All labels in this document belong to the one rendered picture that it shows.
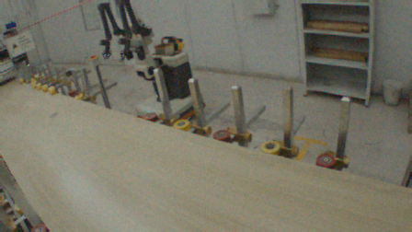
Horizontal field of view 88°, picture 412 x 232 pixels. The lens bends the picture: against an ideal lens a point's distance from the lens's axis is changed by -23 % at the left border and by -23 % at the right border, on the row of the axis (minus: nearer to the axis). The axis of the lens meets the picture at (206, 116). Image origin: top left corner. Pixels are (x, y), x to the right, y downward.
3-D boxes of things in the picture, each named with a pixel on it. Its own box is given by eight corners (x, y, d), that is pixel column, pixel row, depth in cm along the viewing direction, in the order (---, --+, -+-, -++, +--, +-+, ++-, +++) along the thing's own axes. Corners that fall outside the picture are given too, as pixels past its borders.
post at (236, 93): (244, 166, 146) (234, 83, 123) (249, 168, 143) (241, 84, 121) (241, 169, 143) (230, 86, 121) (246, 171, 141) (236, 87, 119)
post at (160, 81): (175, 139, 173) (157, 67, 151) (179, 140, 171) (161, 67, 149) (171, 142, 171) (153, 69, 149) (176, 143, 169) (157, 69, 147)
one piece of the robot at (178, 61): (170, 93, 377) (157, 36, 338) (199, 99, 342) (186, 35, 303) (152, 103, 357) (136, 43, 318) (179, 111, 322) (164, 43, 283)
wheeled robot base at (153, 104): (174, 99, 391) (170, 83, 379) (207, 108, 350) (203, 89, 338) (137, 121, 350) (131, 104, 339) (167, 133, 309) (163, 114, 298)
